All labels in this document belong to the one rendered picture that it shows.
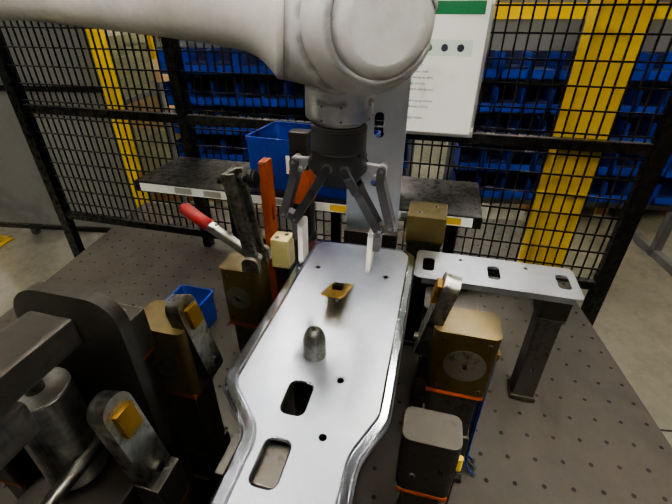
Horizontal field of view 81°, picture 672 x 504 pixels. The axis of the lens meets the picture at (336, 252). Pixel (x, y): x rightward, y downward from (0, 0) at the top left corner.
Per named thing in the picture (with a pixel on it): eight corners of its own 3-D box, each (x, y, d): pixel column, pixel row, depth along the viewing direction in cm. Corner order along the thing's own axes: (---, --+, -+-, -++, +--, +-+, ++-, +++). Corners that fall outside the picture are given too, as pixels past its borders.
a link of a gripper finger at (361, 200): (343, 162, 57) (351, 158, 56) (378, 226, 60) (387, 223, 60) (336, 172, 53) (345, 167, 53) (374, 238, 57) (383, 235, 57)
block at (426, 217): (425, 348, 98) (447, 219, 79) (393, 343, 100) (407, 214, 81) (427, 327, 105) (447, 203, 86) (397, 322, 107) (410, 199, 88)
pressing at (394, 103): (396, 233, 87) (412, 63, 69) (345, 227, 89) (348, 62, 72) (396, 232, 87) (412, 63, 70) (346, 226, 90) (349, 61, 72)
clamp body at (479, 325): (476, 491, 69) (527, 347, 51) (409, 474, 72) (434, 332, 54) (475, 456, 75) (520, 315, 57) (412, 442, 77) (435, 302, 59)
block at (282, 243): (297, 380, 90) (287, 241, 71) (283, 377, 91) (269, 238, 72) (302, 368, 93) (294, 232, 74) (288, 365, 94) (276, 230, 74)
